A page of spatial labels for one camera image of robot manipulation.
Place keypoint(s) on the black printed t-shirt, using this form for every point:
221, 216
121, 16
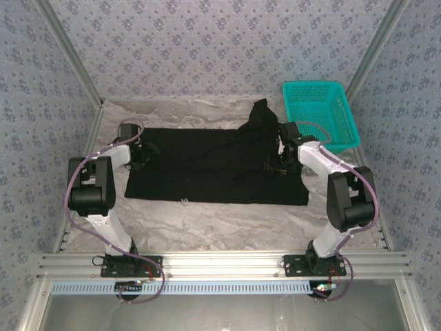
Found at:
213, 165

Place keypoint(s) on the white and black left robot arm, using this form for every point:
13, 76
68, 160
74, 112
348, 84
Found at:
89, 193

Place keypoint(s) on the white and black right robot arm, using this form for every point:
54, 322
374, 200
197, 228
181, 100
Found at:
351, 207

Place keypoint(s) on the teal plastic mesh basket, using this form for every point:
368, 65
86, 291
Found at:
320, 110

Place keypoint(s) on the black controller board with LED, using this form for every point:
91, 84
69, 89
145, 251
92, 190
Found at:
322, 289
127, 287

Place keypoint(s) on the grey metal lower panel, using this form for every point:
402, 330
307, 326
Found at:
224, 313

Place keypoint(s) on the aluminium table side rail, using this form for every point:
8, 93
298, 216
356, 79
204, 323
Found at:
362, 162
97, 115

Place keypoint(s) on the aluminium table end rail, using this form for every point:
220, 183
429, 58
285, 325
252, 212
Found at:
172, 99

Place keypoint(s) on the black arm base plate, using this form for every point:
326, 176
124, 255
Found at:
293, 267
151, 270

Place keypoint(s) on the aluminium mounting rail beam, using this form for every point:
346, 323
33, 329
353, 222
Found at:
224, 265

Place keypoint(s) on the aluminium frame post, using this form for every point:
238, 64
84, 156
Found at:
69, 51
379, 45

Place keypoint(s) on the aluminium frame leg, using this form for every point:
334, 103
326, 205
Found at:
411, 307
33, 307

